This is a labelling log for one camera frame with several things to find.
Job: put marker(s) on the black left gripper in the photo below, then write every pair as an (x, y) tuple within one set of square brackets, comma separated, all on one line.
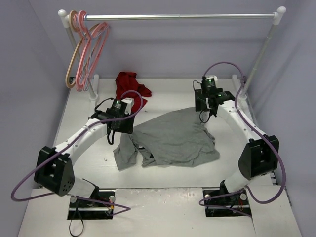
[(123, 126)]

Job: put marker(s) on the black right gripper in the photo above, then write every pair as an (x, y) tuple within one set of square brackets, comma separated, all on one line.
[(201, 105)]

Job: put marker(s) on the grey t shirt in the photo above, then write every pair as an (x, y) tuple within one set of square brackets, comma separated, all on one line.
[(177, 138)]

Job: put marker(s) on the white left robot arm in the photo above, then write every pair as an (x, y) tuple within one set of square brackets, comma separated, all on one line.
[(56, 171)]

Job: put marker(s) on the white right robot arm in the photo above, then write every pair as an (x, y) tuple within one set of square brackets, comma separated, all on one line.
[(257, 157)]

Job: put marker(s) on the red t shirt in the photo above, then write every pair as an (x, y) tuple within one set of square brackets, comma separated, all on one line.
[(126, 81)]

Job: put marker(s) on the pink plastic hanger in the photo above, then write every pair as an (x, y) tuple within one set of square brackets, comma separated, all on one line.
[(85, 61)]

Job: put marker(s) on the white metal clothes rack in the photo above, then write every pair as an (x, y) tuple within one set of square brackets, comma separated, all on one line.
[(92, 89)]

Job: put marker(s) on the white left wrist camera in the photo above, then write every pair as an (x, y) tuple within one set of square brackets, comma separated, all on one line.
[(129, 103)]

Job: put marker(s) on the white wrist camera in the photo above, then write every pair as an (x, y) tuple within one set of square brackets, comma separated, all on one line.
[(129, 103), (211, 78)]

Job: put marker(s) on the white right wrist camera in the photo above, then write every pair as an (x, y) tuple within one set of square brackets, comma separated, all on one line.
[(211, 78)]

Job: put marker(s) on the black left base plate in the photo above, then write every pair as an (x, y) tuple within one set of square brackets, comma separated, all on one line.
[(86, 210)]

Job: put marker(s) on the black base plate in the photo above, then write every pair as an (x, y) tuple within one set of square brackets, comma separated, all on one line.
[(231, 206), (86, 210)]

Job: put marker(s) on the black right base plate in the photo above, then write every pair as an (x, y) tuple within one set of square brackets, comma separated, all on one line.
[(231, 206)]

